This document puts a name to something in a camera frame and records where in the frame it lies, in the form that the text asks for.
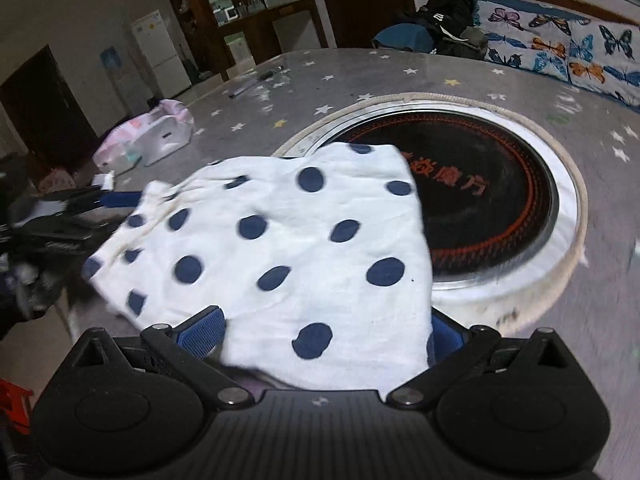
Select white navy polka dot pants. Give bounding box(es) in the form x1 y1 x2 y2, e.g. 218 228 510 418
82 143 432 393

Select gloved left hand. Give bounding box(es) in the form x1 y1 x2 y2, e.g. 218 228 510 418
1 252 65 338

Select white tissue box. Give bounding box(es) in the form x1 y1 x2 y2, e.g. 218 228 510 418
92 100 194 174

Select white refrigerator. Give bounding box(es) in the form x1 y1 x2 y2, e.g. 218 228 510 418
131 11 191 98

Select water dispenser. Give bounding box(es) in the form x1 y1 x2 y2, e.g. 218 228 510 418
100 47 153 117

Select round induction cooker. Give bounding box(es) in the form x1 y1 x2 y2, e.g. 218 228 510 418
278 92 588 334

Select black pen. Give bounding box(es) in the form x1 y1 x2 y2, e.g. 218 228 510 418
229 65 284 99

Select wooden side table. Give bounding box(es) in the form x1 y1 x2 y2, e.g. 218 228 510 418
218 0 329 64

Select wooden display cabinet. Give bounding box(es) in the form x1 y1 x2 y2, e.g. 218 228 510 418
169 0 264 79

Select blue sofa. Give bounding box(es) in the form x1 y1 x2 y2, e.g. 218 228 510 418
372 0 640 57

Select butterfly print pillow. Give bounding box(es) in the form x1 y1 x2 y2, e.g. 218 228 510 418
473 0 639 108

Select black bag on sofa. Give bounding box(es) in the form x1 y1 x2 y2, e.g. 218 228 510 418
416 0 488 61

